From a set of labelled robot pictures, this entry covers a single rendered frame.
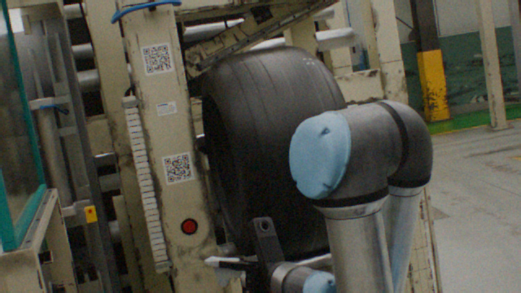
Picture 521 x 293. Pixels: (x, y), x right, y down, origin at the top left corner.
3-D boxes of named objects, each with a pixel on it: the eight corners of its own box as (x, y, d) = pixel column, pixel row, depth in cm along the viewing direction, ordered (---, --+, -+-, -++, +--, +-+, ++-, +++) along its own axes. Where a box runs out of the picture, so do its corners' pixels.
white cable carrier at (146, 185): (157, 273, 169) (121, 98, 163) (155, 268, 173) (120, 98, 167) (173, 269, 170) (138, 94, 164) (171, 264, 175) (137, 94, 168)
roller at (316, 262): (238, 291, 166) (235, 275, 165) (234, 286, 170) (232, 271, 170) (360, 260, 174) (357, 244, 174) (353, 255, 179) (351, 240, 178)
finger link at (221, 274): (199, 287, 130) (239, 290, 126) (197, 259, 130) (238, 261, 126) (207, 283, 133) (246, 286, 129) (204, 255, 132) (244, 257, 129)
